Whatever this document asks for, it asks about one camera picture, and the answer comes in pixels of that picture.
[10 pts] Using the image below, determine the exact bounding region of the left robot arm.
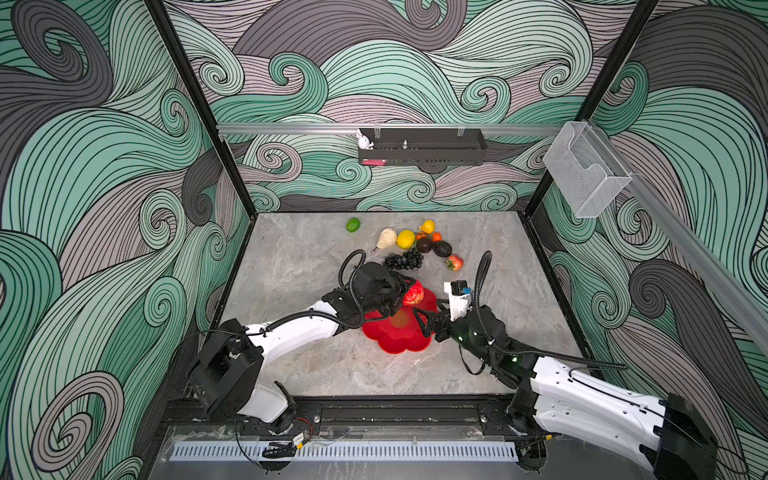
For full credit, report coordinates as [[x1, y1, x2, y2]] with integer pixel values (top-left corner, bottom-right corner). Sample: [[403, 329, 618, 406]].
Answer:
[[188, 262, 416, 425]]

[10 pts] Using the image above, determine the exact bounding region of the red flower-shaped bowl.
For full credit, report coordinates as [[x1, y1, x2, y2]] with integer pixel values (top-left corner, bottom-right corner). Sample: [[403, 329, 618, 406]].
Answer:
[[362, 286, 438, 355]]

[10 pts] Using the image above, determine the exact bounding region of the dark avocado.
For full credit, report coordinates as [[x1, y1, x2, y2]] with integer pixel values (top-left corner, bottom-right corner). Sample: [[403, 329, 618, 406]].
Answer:
[[432, 240, 453, 258]]

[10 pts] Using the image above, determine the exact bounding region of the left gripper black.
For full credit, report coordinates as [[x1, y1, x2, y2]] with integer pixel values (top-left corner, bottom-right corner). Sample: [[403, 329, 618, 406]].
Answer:
[[358, 272, 415, 319]]

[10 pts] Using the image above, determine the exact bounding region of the aluminium rail right wall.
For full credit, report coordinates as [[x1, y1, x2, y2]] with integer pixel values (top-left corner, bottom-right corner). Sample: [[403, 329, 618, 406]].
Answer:
[[593, 126, 767, 353]]

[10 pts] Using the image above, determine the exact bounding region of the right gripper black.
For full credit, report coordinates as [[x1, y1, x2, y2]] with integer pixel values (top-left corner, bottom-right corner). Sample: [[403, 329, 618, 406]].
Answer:
[[413, 297, 493, 365]]

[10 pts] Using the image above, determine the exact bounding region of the black wall shelf tray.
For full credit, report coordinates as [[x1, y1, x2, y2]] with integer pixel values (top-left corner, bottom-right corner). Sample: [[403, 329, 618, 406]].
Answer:
[[358, 126, 488, 168]]

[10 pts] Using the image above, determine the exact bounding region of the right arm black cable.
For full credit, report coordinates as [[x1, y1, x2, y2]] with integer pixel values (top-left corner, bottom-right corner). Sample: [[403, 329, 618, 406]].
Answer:
[[472, 250, 628, 371]]

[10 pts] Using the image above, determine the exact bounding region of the white perforated cable duct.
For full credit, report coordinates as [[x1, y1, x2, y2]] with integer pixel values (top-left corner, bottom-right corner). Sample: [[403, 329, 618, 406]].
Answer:
[[169, 440, 518, 463]]

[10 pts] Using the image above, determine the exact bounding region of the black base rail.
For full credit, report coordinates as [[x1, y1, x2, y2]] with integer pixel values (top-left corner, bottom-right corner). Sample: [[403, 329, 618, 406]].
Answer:
[[157, 394, 566, 439]]

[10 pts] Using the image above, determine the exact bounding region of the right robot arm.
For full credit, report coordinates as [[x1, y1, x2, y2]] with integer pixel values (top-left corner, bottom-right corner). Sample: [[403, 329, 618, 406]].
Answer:
[[414, 306, 719, 479]]

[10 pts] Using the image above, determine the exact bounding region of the aluminium rail back wall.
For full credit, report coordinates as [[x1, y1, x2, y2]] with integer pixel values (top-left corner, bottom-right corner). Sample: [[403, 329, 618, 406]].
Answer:
[[217, 122, 565, 137]]

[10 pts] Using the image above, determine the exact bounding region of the white rabbit figurine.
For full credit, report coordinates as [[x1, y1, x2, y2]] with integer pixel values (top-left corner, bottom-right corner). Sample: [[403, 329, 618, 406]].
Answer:
[[355, 129, 374, 150]]

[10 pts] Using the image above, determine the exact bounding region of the red apple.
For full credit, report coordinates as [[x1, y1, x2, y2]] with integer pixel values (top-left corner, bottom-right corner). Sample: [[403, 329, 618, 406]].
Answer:
[[402, 281, 425, 307]]

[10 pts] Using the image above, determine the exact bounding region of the clear plastic wall bin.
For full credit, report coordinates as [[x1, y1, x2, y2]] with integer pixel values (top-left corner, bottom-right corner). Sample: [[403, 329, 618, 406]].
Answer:
[[544, 121, 632, 219]]

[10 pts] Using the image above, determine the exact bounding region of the green lime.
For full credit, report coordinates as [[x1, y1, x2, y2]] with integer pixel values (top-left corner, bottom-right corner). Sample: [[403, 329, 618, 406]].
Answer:
[[345, 218, 361, 233]]

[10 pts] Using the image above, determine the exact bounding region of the black grape bunch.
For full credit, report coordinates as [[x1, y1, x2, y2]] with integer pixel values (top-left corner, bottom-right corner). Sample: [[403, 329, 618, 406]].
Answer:
[[384, 248, 424, 271]]

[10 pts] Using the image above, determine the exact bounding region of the aluminium rail wall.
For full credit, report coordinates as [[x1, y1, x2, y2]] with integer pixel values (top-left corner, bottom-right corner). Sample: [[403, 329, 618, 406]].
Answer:
[[593, 126, 767, 353], [217, 122, 565, 137]]

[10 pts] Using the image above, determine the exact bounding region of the yellow lemon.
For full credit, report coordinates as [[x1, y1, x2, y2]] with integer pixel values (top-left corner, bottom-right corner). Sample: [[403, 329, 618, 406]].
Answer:
[[396, 230, 416, 251]]

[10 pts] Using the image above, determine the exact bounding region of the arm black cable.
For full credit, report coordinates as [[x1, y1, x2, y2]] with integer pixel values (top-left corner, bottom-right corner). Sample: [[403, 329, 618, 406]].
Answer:
[[472, 250, 628, 371], [263, 249, 368, 337]]

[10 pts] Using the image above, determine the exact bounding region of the small yellow citrus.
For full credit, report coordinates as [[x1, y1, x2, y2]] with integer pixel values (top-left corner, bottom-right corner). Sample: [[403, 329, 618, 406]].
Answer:
[[419, 220, 436, 235]]

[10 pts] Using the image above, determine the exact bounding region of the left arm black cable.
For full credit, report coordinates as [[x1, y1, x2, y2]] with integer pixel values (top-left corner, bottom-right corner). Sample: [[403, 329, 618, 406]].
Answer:
[[263, 249, 368, 337]]

